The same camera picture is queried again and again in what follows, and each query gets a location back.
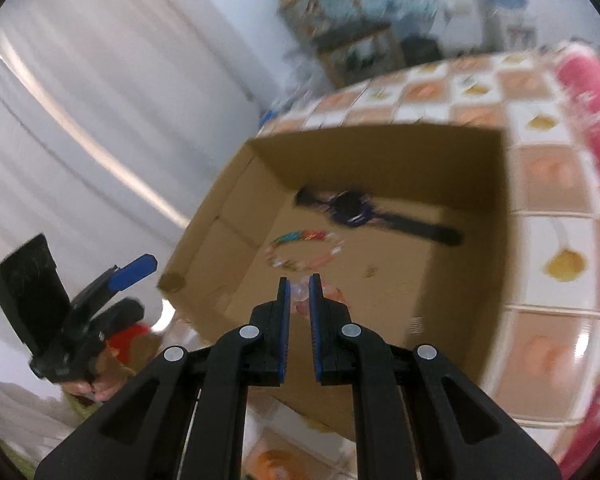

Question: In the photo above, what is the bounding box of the pink bead bracelet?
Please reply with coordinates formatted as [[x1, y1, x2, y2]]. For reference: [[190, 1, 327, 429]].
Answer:
[[290, 275, 344, 314]]

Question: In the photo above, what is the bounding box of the dark purple smartwatch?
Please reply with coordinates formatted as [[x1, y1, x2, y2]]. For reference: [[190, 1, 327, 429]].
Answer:
[[294, 187, 465, 247]]

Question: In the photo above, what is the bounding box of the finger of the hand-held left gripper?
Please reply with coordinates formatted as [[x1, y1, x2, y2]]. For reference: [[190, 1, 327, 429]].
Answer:
[[87, 297, 146, 342], [71, 254, 159, 312]]

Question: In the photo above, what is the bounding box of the pink floral blanket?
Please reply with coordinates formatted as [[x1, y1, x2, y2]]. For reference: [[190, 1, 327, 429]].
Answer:
[[554, 44, 600, 480]]

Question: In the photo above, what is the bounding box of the multicolour bead bracelet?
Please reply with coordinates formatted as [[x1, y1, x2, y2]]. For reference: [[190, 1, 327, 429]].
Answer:
[[265, 230, 346, 274]]

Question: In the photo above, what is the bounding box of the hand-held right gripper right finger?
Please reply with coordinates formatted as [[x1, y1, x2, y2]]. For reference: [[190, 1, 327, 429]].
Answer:
[[308, 274, 564, 480]]

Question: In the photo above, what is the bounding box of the wooden chair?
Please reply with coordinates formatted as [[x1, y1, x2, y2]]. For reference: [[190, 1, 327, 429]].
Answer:
[[277, 0, 407, 87]]

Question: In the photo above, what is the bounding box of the brown cardboard box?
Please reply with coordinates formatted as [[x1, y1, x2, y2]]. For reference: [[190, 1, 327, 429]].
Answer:
[[157, 122, 512, 444]]

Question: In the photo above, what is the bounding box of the person's left hand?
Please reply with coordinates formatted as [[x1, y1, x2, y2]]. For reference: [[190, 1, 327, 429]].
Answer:
[[62, 342, 131, 404]]

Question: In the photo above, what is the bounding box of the white curtain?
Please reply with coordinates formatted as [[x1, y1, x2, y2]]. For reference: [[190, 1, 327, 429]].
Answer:
[[0, 0, 286, 411]]

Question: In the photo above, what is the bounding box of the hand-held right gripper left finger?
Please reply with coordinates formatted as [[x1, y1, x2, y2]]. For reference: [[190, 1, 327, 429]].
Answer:
[[34, 276, 293, 480]]

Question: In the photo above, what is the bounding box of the leaf and coffee print mat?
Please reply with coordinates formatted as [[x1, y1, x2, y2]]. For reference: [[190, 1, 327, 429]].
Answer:
[[240, 50, 600, 480]]

